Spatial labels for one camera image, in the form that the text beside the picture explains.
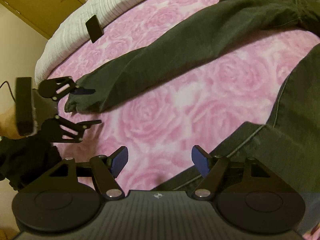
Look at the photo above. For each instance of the person's left forearm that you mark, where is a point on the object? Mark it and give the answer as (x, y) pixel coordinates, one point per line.
(25, 160)

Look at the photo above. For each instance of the pink rose blanket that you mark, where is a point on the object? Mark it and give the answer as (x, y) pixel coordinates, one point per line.
(160, 110)

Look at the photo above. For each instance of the dark grey pants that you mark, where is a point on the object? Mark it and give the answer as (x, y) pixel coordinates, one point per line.
(200, 37)

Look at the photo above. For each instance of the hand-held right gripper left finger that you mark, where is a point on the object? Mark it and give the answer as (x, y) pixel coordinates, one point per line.
(119, 162)

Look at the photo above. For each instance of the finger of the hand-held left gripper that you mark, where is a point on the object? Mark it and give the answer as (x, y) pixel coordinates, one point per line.
(85, 91)
(86, 125)

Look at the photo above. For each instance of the white quilted bedspread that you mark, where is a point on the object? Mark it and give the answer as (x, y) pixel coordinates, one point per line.
(70, 38)

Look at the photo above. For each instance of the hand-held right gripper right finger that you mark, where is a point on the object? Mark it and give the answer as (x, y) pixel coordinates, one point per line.
(200, 162)

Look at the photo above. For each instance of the black phone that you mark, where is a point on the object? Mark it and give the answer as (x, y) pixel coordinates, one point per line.
(94, 28)

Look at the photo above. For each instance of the olive wooden door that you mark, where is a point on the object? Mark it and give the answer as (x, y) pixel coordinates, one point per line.
(37, 2)

